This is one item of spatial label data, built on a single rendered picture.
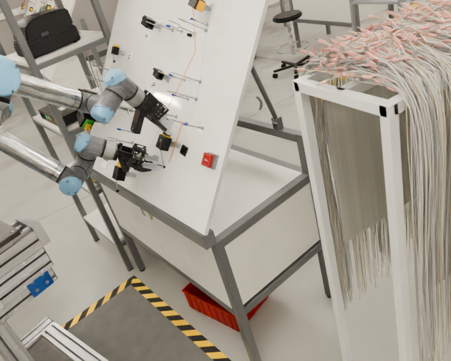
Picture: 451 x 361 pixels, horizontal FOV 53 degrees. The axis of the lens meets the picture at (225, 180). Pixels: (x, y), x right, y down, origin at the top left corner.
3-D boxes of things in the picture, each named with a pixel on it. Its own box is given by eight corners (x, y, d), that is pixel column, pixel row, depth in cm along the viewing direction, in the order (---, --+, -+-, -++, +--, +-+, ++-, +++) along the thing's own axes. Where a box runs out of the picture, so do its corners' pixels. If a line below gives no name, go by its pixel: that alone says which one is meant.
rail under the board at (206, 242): (207, 251, 177) (202, 238, 173) (86, 173, 263) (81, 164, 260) (217, 243, 179) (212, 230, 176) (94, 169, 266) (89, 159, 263)
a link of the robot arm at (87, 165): (64, 180, 181) (71, 159, 175) (74, 166, 190) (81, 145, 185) (83, 188, 182) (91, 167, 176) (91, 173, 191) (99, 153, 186)
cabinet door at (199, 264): (230, 310, 201) (207, 242, 181) (165, 261, 242) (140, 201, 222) (235, 306, 203) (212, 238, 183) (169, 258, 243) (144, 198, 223)
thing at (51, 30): (32, 60, 240) (14, 23, 230) (18, 58, 257) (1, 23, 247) (82, 40, 255) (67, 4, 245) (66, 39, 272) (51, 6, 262)
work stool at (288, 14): (308, 59, 577) (298, 4, 542) (325, 71, 527) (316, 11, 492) (266, 72, 575) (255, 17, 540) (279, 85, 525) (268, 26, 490)
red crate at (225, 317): (239, 333, 240) (233, 315, 233) (188, 306, 266) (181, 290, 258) (270, 296, 257) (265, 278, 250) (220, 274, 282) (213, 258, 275)
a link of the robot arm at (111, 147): (100, 160, 183) (104, 143, 187) (111, 163, 185) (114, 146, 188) (104, 152, 177) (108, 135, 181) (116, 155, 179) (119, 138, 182)
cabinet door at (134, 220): (166, 260, 242) (141, 200, 222) (119, 225, 282) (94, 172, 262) (169, 258, 243) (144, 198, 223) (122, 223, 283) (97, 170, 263)
